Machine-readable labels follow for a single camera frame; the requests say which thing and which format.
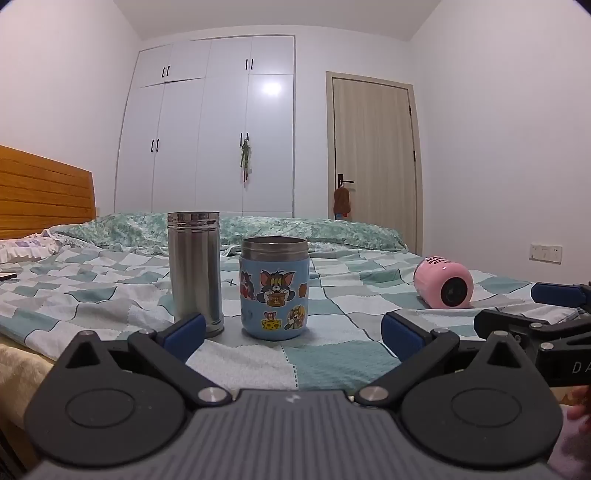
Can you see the wooden headboard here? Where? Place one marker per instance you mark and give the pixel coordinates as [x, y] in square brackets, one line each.
[44, 189]

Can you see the dark phone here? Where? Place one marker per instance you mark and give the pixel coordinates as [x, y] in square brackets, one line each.
[7, 277]

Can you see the yellow bed sheet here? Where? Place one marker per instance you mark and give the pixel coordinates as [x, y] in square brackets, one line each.
[21, 369]

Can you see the checkered green white blanket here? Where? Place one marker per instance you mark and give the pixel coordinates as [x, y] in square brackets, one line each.
[115, 295]

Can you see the person's right hand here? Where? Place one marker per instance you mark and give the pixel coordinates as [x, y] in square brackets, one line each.
[581, 404]

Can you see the brown plush toy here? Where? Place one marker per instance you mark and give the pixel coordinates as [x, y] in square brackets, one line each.
[342, 202]

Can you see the white wall socket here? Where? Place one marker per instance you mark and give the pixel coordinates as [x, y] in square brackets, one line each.
[545, 253]

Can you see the blue cartoon sticker cup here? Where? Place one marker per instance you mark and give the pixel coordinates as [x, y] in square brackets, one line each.
[274, 290]

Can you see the wooden door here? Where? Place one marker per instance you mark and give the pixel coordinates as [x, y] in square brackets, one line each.
[375, 152]

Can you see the tall stainless steel cup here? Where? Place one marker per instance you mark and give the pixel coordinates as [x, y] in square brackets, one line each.
[194, 272]

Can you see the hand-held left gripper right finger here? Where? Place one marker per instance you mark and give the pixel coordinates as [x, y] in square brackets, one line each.
[400, 336]

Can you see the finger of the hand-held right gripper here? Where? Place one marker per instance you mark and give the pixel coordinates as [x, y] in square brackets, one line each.
[508, 322]
[554, 294]

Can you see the green patterned folded quilt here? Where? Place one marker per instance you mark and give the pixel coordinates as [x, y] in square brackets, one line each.
[323, 230]

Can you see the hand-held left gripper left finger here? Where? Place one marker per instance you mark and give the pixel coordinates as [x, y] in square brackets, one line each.
[184, 336]

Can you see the white floral pillow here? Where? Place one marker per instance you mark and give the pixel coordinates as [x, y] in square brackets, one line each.
[25, 248]

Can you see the white wardrobe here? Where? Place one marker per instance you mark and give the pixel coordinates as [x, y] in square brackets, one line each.
[207, 129]

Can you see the green hanging toy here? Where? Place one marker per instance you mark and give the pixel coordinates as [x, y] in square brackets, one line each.
[244, 157]

